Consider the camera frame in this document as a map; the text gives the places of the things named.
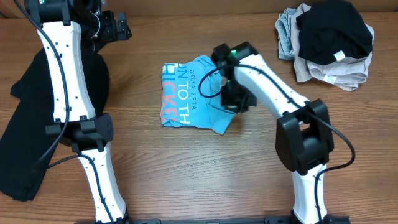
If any light blue printed t-shirt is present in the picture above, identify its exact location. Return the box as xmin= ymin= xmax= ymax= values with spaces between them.
xmin=160 ymin=55 xmax=234 ymax=135

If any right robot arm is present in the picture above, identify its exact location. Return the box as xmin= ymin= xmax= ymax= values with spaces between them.
xmin=211 ymin=42 xmax=334 ymax=223

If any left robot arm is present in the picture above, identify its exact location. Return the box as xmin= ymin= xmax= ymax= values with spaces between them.
xmin=18 ymin=0 xmax=132 ymax=223

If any grey-blue folded garment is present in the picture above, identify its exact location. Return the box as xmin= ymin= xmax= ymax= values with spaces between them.
xmin=275 ymin=8 xmax=297 ymax=60

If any black folded garment on pile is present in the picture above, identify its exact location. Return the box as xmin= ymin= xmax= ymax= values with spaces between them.
xmin=296 ymin=1 xmax=373 ymax=65

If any beige folded garment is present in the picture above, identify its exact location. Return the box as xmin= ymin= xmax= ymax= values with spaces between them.
xmin=290 ymin=3 xmax=372 ymax=91

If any black garment on table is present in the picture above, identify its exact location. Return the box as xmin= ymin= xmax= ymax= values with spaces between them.
xmin=0 ymin=40 xmax=111 ymax=202

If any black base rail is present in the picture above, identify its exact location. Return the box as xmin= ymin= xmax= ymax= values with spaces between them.
xmin=76 ymin=215 xmax=351 ymax=224

